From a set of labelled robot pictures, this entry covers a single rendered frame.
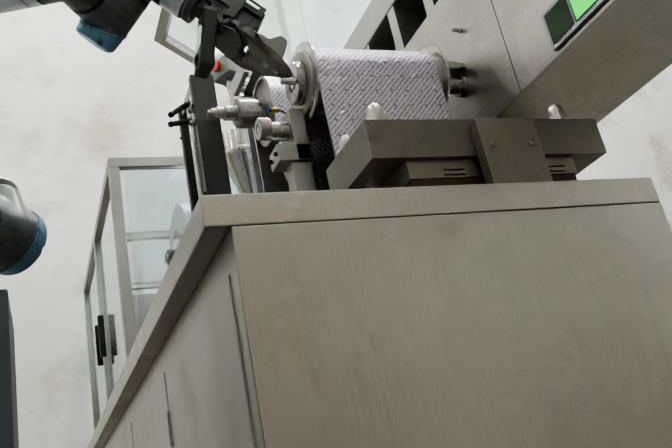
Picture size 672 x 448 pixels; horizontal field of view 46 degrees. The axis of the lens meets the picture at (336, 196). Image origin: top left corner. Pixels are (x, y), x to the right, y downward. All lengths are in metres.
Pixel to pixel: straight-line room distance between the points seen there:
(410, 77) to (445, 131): 0.31
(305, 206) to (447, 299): 0.20
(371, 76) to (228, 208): 0.56
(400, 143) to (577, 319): 0.33
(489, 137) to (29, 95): 5.05
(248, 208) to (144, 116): 5.05
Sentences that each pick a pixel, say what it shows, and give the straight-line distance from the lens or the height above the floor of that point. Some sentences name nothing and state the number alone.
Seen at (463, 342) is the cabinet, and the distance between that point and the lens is 0.94.
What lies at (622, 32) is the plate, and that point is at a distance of 1.32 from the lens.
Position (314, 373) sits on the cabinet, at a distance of 0.86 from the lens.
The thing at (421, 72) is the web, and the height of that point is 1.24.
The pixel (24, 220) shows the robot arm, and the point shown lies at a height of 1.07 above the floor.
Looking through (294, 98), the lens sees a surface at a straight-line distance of 1.39.
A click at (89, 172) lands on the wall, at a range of 5.69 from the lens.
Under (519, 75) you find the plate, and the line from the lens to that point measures 1.40.
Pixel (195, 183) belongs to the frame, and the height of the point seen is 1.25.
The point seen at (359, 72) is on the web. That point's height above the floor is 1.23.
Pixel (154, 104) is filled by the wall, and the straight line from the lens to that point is 6.00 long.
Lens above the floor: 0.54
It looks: 22 degrees up
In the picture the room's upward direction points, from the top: 12 degrees counter-clockwise
